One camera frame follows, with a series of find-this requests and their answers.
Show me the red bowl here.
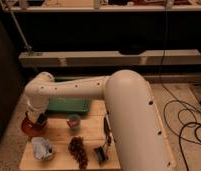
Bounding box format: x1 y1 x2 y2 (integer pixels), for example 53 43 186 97
21 111 47 137

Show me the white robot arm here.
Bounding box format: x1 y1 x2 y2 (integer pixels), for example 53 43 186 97
24 70 173 171

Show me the small teal cup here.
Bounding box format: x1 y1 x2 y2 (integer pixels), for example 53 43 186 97
66 114 81 129

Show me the green plastic tray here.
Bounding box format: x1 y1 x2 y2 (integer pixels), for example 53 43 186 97
45 76 92 115

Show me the brown pine cone bunch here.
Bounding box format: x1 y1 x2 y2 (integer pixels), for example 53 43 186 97
68 137 88 170

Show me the black binder clip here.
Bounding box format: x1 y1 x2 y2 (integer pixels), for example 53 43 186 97
94 146 108 165

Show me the white lower shelf beam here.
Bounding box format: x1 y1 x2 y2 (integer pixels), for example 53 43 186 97
19 49 201 68

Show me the white shelf beam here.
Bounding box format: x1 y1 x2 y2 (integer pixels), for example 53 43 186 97
0 0 201 12
19 49 201 68

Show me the wooden pallet board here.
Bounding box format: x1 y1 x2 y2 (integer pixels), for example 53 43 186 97
19 80 177 171

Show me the white upper shelf beam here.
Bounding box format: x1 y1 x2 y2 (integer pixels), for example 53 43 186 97
0 0 201 12

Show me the grey diagonal metal rod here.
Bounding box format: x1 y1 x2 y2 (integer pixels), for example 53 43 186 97
0 0 41 56

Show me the black floor cable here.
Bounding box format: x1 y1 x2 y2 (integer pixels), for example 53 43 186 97
159 6 201 171

